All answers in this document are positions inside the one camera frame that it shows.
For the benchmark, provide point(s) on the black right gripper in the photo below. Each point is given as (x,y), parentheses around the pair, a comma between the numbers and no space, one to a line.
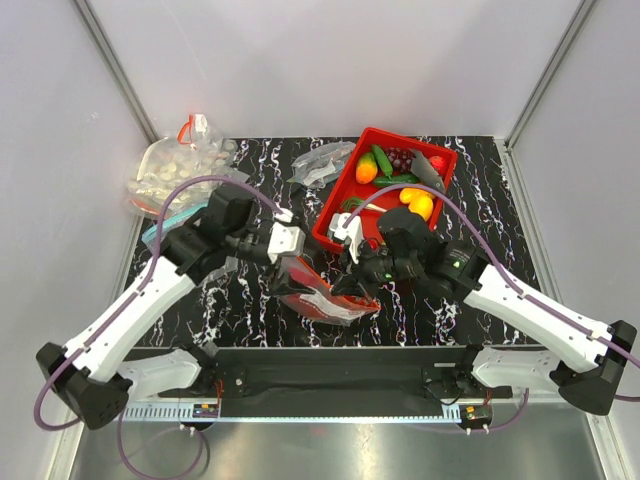
(353,279)

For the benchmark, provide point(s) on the red toy bell pepper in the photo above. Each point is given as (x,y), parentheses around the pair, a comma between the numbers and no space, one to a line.
(302,273)

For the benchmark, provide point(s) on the clear orange-zip bag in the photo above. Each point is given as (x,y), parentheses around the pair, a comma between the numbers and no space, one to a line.
(318,304)

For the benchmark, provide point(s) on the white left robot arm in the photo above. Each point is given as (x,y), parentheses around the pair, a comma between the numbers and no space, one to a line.
(91,373)

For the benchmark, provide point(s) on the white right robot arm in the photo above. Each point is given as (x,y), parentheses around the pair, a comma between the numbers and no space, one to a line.
(580,359)

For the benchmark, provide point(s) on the clear blue-zip bag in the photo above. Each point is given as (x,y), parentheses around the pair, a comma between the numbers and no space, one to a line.
(170,223)

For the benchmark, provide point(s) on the small clear bag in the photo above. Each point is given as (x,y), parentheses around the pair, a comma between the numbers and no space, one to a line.
(321,165)

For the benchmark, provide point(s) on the yellow toy lemon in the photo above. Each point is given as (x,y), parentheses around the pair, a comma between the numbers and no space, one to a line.
(422,205)

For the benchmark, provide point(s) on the yellow toy mango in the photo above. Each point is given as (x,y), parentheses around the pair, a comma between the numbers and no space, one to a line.
(407,195)

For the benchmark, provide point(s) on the green toy scallion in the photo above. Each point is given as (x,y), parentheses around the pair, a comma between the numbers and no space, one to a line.
(352,203)

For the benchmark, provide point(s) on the green toy cucumber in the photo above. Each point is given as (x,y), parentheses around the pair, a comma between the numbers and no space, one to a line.
(384,182)

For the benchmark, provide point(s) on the grey toy fish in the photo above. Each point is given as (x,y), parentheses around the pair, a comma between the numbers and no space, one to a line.
(425,172)

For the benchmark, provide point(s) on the purple toy grapes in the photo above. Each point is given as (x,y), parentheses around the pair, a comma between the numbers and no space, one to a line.
(400,159)

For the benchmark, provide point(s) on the green toy pea pod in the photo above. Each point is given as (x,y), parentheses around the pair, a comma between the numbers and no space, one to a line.
(382,160)

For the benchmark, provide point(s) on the red toy apple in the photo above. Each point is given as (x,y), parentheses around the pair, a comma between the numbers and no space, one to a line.
(440,164)

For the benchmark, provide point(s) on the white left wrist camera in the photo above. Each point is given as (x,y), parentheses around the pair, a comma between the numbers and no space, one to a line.
(286,238)

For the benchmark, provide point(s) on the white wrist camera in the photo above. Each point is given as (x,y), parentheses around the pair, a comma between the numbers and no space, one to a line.
(348,232)
(286,238)

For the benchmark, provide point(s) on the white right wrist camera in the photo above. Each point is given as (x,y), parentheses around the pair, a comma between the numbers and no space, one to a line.
(348,232)

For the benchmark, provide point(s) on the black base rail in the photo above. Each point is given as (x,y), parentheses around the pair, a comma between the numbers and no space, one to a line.
(334,382)

